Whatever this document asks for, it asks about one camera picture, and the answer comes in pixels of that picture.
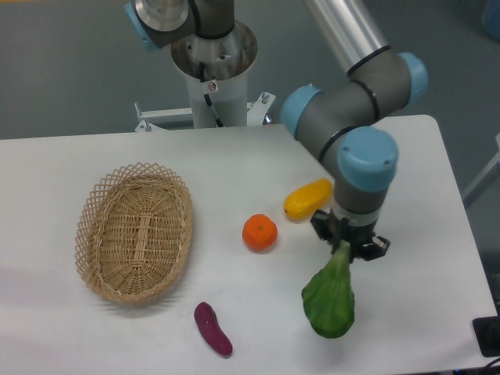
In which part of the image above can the woven wicker basket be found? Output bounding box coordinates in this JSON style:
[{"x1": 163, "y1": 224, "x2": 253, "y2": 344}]
[{"x1": 75, "y1": 162, "x2": 193, "y2": 304}]

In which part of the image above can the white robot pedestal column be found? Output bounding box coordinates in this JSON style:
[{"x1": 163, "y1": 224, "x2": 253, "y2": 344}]
[{"x1": 171, "y1": 21, "x2": 258, "y2": 127}]

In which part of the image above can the green bok choy vegetable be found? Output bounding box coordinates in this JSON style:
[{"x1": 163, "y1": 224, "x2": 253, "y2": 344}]
[{"x1": 301, "y1": 241, "x2": 355, "y2": 338}]

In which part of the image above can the yellow mango fruit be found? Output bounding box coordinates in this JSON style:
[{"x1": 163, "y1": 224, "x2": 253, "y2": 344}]
[{"x1": 283, "y1": 178, "x2": 333, "y2": 221}]

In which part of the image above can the orange tangerine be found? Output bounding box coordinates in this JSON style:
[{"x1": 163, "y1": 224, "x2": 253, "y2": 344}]
[{"x1": 241, "y1": 213, "x2": 278, "y2": 252}]

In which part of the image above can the white metal base frame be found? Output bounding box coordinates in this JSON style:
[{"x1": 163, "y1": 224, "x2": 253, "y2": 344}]
[{"x1": 133, "y1": 83, "x2": 313, "y2": 133}]

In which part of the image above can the purple sweet potato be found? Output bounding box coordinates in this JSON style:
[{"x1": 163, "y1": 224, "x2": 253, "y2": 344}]
[{"x1": 194, "y1": 302, "x2": 233, "y2": 357}]

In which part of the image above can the black device at table edge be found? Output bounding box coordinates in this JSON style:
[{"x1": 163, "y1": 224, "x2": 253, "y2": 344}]
[{"x1": 472, "y1": 316, "x2": 499, "y2": 358}]

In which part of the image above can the white table leg frame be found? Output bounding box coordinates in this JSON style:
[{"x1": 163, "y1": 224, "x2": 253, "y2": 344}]
[{"x1": 461, "y1": 134, "x2": 499, "y2": 209}]

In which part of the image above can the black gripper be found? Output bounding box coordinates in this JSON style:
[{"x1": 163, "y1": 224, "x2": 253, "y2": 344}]
[{"x1": 310, "y1": 209, "x2": 391, "y2": 262}]

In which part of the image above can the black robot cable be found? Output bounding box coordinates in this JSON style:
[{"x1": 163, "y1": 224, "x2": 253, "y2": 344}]
[{"x1": 198, "y1": 61, "x2": 225, "y2": 128}]

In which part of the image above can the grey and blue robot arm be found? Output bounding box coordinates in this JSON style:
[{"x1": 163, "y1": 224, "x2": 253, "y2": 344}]
[{"x1": 125, "y1": 1, "x2": 428, "y2": 261}]

